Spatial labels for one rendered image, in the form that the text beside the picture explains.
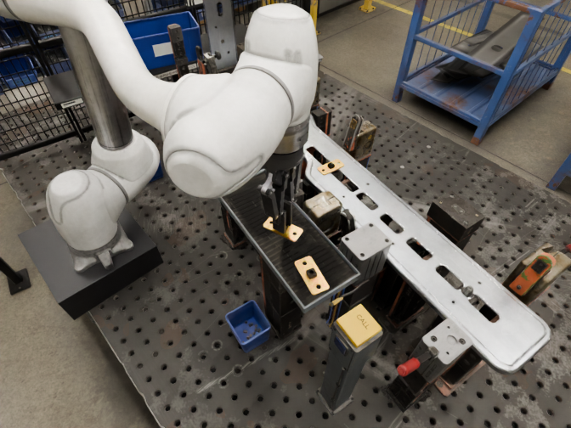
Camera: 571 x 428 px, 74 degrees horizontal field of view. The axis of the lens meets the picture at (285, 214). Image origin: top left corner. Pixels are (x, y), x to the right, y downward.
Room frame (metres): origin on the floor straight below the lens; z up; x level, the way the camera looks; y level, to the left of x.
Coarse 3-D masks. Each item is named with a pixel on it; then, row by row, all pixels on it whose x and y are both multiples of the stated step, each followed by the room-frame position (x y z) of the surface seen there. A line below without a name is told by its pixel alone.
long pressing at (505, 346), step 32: (352, 160) 0.92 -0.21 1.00; (320, 192) 0.78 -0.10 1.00; (352, 192) 0.78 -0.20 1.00; (384, 192) 0.78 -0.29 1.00; (384, 224) 0.66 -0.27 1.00; (416, 224) 0.66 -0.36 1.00; (416, 256) 0.55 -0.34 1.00; (448, 256) 0.55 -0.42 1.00; (416, 288) 0.46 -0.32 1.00; (448, 288) 0.46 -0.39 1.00; (480, 288) 0.46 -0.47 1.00; (480, 320) 0.38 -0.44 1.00; (512, 320) 0.38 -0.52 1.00; (480, 352) 0.30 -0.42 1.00; (512, 352) 0.30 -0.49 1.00
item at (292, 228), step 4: (268, 220) 0.54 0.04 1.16; (272, 220) 0.54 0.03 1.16; (264, 224) 0.53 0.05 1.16; (268, 224) 0.53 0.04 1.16; (272, 224) 0.53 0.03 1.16; (268, 228) 0.52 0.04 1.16; (272, 228) 0.51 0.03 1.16; (288, 228) 0.51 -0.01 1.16; (292, 228) 0.51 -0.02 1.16; (296, 228) 0.51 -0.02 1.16; (300, 228) 0.51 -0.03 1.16; (276, 232) 0.51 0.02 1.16; (288, 232) 0.51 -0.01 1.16; (292, 232) 0.51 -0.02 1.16; (296, 232) 0.51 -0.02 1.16; (300, 232) 0.51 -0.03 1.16; (284, 236) 0.49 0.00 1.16; (288, 236) 0.49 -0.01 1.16; (292, 236) 0.49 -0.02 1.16; (296, 236) 0.49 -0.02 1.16; (292, 240) 0.48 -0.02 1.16; (296, 240) 0.48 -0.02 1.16
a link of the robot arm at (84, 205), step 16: (64, 176) 0.76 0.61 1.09; (80, 176) 0.76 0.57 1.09; (96, 176) 0.80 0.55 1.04; (48, 192) 0.71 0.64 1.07; (64, 192) 0.70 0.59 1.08; (80, 192) 0.71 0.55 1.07; (96, 192) 0.73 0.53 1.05; (112, 192) 0.77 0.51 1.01; (48, 208) 0.69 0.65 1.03; (64, 208) 0.67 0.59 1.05; (80, 208) 0.68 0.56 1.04; (96, 208) 0.70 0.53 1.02; (112, 208) 0.74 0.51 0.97; (64, 224) 0.66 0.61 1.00; (80, 224) 0.66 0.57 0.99; (96, 224) 0.68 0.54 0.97; (112, 224) 0.73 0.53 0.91; (80, 240) 0.66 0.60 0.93; (96, 240) 0.67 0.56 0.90
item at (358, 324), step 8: (360, 304) 0.34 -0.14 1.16; (352, 312) 0.32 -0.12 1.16; (360, 312) 0.32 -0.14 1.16; (336, 320) 0.30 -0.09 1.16; (344, 320) 0.30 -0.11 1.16; (352, 320) 0.30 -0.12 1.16; (360, 320) 0.30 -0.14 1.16; (368, 320) 0.30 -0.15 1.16; (344, 328) 0.29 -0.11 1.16; (352, 328) 0.29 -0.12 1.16; (360, 328) 0.29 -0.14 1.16; (368, 328) 0.29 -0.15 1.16; (376, 328) 0.29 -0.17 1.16; (352, 336) 0.27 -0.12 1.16; (360, 336) 0.27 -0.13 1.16; (368, 336) 0.27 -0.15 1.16; (360, 344) 0.26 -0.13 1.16
